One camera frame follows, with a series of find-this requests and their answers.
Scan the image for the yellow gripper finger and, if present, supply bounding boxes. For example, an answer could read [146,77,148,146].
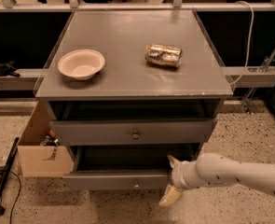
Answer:
[158,185,183,207]
[167,155,179,168]

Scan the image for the grey drawer cabinet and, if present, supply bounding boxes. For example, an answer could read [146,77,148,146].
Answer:
[33,8,234,190]

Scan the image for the white paper bowl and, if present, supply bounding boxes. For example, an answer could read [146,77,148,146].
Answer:
[57,49,105,80]

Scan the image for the items inside cardboard box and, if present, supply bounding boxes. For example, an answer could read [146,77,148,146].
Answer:
[40,130,60,147]

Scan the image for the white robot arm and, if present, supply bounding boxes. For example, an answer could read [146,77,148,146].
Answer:
[159,153,275,207]

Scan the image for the metal rail frame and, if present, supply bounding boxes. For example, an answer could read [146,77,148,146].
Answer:
[0,0,275,12]

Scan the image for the black floor cable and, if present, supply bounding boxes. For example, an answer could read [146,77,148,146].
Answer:
[0,169,22,224]

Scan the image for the grey top drawer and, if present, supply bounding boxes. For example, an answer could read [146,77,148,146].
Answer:
[50,119,216,146]

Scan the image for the crushed gold can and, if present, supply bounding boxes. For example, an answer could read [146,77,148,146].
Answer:
[145,44,183,68]

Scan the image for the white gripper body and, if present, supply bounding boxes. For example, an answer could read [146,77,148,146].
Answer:
[172,161,204,190]

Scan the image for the black pole stand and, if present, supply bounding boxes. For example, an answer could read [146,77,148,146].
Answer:
[0,137,19,216]

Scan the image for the grey drawer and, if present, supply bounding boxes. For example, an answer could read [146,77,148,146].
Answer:
[63,143,200,190]
[50,119,216,146]

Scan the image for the white cable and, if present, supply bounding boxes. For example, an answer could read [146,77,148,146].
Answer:
[228,0,255,86]

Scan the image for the black cloth bag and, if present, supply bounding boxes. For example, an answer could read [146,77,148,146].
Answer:
[0,61,20,77]

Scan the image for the cardboard box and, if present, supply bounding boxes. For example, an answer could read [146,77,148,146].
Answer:
[18,103,73,177]

